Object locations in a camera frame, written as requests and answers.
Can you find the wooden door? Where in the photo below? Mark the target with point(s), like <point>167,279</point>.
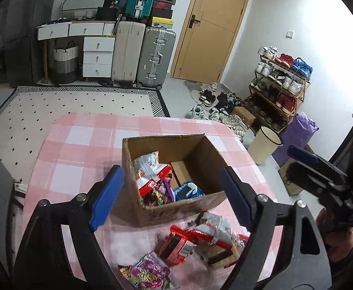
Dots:
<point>207,38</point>

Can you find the beige suitcase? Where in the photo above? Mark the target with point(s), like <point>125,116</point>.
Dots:
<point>127,48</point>

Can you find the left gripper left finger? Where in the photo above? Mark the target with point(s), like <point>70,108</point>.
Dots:
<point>42,261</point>

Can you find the red snack packet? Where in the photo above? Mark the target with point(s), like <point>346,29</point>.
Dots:
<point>177,247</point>

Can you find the white red snack bag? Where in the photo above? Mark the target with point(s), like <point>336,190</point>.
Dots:
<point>211,228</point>
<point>149,172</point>

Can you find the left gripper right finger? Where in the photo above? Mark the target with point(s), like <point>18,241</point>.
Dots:
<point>301,261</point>

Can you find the yellow shoe box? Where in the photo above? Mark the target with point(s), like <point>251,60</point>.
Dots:
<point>159,22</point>

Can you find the brown cardboard box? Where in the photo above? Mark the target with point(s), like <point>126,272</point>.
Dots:
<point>192,158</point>

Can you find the red chip bag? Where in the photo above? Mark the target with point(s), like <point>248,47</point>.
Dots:
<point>239,241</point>

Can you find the purple gift bag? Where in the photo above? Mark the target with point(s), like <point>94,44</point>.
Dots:
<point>299,132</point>

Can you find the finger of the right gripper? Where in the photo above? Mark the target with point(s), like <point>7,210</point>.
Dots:
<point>305,178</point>
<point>306,158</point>

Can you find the blue Oreo packet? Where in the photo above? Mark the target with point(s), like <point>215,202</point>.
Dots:
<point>188,190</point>

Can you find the small cardboard box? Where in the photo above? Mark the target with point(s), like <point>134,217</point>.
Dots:
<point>247,117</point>

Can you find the dark grey refrigerator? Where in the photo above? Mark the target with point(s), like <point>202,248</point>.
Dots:
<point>21,59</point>

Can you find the white dotted rug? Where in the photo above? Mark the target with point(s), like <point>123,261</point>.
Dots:
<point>27,114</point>

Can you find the clear bread packet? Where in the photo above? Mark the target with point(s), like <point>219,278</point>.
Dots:
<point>216,257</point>

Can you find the white drawer desk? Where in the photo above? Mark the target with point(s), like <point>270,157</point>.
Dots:
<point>95,40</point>

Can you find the woven laundry basket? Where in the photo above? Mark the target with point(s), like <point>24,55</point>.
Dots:
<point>66,64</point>

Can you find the wooden shoe rack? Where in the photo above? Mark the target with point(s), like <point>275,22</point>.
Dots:
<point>278,88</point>

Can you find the purple white snack bag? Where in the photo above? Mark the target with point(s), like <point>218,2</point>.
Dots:
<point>160,194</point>

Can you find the purple candy bag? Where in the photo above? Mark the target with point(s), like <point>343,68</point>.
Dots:
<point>149,273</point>

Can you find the person's right hand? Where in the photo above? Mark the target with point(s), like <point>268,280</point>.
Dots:
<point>339,244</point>

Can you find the silver suitcase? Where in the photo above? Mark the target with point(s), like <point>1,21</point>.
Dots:
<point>155,56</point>

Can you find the beige trash bin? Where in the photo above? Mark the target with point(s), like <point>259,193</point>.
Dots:
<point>264,144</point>

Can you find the pink checkered tablecloth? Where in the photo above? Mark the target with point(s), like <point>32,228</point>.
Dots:
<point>80,149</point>

